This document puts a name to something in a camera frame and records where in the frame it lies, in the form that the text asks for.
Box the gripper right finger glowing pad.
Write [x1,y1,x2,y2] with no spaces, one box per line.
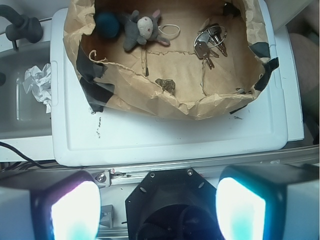
[215,163,320,240]

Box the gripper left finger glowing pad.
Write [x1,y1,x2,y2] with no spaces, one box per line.
[0,170,101,240]

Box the silver key bunch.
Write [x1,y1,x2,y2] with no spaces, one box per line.
[193,23,228,70]

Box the white plastic lid board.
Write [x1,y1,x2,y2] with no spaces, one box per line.
[50,9,288,166]

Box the clear plastic bin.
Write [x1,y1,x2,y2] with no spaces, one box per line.
[0,41,52,140]

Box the crumpled white paper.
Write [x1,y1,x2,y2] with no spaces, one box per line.
[22,63,52,114]

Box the brown rock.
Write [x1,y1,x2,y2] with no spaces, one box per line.
[155,78,176,95]

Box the brown paper bag tray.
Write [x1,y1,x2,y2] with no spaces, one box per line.
[63,0,279,120]

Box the black clamp knob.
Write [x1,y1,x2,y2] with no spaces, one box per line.
[0,4,44,51]

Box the blue felt ball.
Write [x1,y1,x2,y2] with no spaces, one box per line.
[95,12,120,39]

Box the grey plush bunny toy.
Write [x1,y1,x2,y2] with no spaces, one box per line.
[117,9,170,52]

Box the black cable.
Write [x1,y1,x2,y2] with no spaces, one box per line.
[0,141,51,173]

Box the metal corner bracket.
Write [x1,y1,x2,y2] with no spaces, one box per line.
[90,170,111,189]

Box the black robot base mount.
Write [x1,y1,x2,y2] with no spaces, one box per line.
[125,168,223,240]

